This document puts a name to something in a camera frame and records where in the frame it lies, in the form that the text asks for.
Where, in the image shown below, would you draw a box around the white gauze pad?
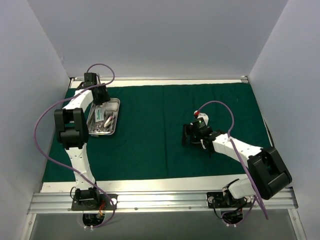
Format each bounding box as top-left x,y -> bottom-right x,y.
104,102 -> 119,112

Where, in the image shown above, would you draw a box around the white green labelled packet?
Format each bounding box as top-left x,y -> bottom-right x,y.
94,107 -> 105,123

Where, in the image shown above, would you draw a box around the stainless steel instrument tray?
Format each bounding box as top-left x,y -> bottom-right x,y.
87,98 -> 121,136

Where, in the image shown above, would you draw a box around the dark green surgical drape cloth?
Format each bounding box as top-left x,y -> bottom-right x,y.
41,83 -> 273,183

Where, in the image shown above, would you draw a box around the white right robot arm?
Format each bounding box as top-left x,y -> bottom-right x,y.
181,117 -> 292,207

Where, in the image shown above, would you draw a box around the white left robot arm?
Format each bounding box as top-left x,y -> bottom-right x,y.
54,72 -> 110,210

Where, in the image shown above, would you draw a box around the steel surgical scissors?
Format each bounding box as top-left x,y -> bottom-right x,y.
89,118 -> 106,133

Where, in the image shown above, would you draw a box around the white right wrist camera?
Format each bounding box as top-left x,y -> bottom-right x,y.
194,111 -> 209,125

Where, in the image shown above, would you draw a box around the steel forceps with gold handle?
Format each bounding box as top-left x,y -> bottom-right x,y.
104,112 -> 117,132

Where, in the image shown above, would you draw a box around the aluminium back frame rail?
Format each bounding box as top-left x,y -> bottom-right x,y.
71,75 -> 248,81

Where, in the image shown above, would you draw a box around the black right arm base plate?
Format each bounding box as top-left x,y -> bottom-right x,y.
206,191 -> 252,209

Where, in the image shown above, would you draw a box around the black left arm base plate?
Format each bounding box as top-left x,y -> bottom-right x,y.
71,193 -> 118,211

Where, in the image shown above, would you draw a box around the aluminium front frame rail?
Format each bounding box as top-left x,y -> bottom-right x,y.
27,188 -> 298,214

